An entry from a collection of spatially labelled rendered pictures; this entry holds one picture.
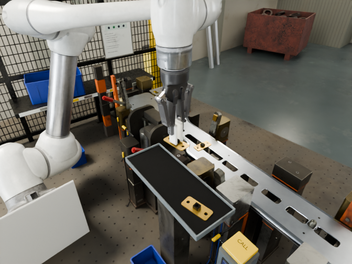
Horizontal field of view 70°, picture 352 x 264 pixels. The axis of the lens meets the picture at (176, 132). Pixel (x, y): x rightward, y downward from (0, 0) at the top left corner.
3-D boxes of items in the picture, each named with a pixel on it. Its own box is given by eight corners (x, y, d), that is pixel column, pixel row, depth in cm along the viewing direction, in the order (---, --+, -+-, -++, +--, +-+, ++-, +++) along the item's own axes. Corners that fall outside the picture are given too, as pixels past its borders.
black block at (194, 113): (201, 151, 161) (204, 112, 145) (189, 157, 156) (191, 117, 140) (196, 147, 165) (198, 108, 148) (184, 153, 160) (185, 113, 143)
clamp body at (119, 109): (137, 158, 156) (131, 108, 136) (122, 165, 151) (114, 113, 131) (132, 153, 160) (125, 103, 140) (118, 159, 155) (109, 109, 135)
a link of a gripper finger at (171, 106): (178, 90, 66) (175, 91, 65) (176, 127, 72) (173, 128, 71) (168, 86, 69) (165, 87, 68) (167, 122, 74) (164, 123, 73)
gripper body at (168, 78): (176, 59, 69) (176, 90, 74) (152, 66, 64) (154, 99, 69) (196, 65, 65) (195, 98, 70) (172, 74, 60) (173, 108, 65)
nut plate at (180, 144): (190, 145, 77) (190, 142, 76) (181, 151, 74) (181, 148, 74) (171, 135, 82) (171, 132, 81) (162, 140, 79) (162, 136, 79)
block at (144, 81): (154, 123, 188) (152, 78, 168) (145, 127, 184) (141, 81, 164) (149, 119, 193) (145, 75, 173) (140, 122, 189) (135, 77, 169)
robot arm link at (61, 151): (25, 169, 120) (64, 154, 138) (47, 186, 114) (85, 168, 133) (31, -7, 88) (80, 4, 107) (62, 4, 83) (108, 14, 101)
